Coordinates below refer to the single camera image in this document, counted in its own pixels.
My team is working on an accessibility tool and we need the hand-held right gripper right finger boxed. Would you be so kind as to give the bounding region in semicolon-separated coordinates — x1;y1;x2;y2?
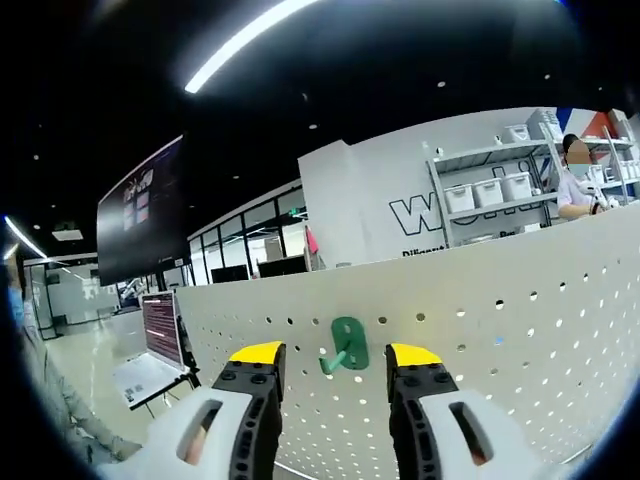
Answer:
384;342;546;480

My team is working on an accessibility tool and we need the ceiling light strip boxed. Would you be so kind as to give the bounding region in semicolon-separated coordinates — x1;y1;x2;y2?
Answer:
183;0;321;95

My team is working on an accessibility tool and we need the green hook assembly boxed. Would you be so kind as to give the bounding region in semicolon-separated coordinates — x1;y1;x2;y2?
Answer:
318;316;370;376

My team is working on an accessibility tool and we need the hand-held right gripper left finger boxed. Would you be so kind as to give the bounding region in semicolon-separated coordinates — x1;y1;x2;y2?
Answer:
97;340;287;480

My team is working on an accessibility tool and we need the large dark wall screen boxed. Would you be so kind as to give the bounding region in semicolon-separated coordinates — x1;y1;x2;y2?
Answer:
96;133;190;287

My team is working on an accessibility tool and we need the grey metal shelving rack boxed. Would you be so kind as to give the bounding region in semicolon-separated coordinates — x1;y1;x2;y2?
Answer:
424;107;640;247

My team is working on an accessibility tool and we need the white perforated mounting plate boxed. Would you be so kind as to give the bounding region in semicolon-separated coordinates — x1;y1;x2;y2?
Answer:
174;199;640;469

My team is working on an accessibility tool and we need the open white laptop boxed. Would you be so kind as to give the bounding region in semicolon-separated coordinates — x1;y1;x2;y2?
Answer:
112;289;189;412

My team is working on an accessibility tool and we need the black monitor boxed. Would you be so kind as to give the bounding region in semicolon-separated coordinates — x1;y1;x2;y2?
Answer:
256;254;307;279
209;263;250;285

